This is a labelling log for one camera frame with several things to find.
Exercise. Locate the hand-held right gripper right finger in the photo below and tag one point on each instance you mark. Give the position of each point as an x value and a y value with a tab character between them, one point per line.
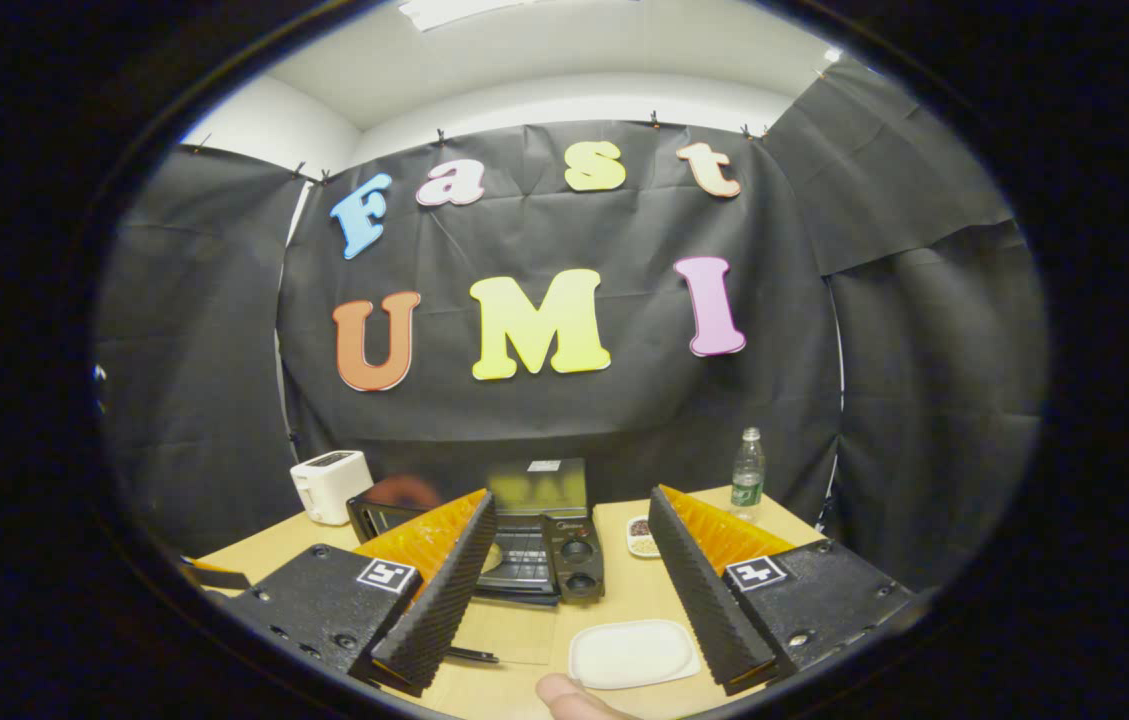
699	600

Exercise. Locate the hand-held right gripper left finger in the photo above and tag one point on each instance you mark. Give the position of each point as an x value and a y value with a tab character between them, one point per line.
449	600

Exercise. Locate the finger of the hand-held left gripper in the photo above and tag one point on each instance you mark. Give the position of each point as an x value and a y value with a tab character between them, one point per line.
219	578

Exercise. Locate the black electric oven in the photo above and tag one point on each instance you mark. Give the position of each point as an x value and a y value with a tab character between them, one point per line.
574	560

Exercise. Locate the white divided snack dish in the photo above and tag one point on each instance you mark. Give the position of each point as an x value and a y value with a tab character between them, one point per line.
639	541

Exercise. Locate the white square plate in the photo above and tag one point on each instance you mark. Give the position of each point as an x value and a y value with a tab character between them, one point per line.
629	655

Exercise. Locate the clear plastic water bottle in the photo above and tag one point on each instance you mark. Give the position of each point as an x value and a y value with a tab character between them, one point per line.
747	485

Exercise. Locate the white toaster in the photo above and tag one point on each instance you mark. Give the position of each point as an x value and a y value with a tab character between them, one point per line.
329	485

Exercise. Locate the black backdrop cloth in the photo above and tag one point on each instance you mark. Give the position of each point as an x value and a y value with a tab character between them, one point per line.
544	232

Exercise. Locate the long ceiling light panel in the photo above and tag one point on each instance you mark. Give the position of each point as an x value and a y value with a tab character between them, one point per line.
464	12

